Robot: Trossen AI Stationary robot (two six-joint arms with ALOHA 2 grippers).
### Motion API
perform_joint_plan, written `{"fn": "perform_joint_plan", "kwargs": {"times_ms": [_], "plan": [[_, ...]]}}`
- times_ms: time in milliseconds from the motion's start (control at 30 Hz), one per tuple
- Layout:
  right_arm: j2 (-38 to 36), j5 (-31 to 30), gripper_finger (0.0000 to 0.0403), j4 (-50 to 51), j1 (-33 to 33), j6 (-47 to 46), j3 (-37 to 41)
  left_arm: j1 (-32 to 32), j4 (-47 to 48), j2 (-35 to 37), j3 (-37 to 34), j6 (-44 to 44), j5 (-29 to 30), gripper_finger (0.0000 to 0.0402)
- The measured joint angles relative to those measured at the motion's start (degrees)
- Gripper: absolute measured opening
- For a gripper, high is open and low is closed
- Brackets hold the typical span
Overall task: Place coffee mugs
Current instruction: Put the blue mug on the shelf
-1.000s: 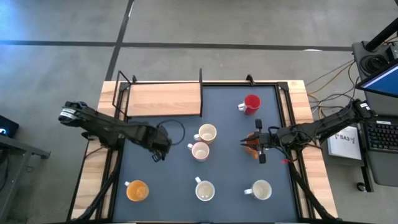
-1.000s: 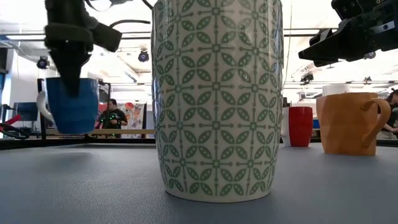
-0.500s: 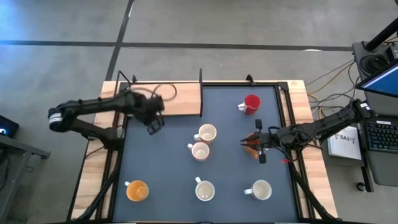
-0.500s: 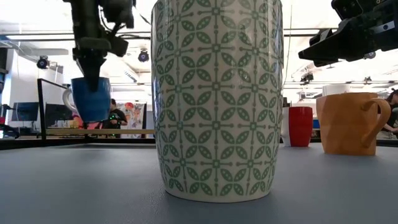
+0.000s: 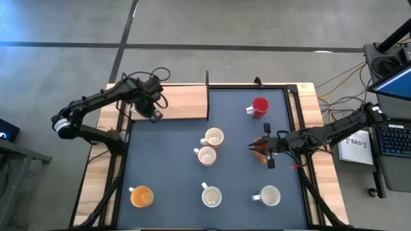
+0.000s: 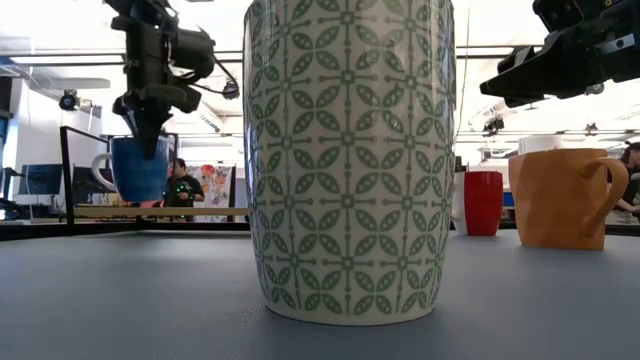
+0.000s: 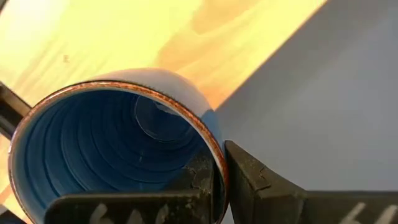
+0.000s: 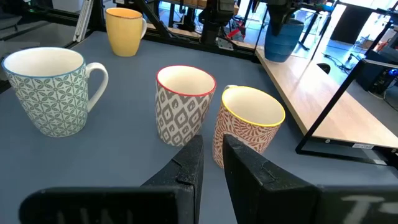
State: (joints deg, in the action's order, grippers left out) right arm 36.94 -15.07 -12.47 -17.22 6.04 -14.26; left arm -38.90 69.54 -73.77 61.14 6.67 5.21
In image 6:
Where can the light blue triangle-pattern mug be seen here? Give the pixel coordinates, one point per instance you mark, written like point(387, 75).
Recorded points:
point(540, 144)

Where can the person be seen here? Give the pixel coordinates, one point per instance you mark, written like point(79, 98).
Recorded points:
point(186, 192)
point(634, 160)

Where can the black metal shelf frame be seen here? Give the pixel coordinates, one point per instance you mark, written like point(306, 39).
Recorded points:
point(66, 175)

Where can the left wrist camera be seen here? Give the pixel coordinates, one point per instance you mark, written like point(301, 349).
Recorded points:
point(195, 52)

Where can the red and white mug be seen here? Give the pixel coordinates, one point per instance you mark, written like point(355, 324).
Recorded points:
point(482, 205)

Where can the floral poster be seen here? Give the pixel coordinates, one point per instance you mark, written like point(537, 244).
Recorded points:
point(220, 185)

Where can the black aluminium table frame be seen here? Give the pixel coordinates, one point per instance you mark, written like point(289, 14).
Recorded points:
point(100, 231)

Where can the orange faceted mug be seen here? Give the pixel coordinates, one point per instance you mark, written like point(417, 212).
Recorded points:
point(550, 210)

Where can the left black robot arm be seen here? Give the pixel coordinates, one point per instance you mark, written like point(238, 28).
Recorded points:
point(137, 6)

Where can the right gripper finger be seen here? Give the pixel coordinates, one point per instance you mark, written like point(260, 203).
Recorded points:
point(545, 80)
point(522, 57)

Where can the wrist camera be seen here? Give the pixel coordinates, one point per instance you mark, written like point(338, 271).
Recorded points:
point(557, 14)
point(195, 52)

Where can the wooden shelf board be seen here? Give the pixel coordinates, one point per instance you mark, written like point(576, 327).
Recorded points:
point(220, 212)

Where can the white mug green leaf pattern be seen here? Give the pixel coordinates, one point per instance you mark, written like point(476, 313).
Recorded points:
point(350, 175)

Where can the dark computer monitor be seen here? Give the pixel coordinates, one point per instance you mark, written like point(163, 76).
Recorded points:
point(82, 185)
point(42, 179)

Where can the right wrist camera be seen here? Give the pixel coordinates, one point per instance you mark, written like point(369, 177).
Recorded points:
point(557, 14)

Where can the black ceiling spotlight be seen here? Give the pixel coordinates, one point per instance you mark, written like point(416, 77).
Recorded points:
point(69, 101)
point(493, 125)
point(230, 90)

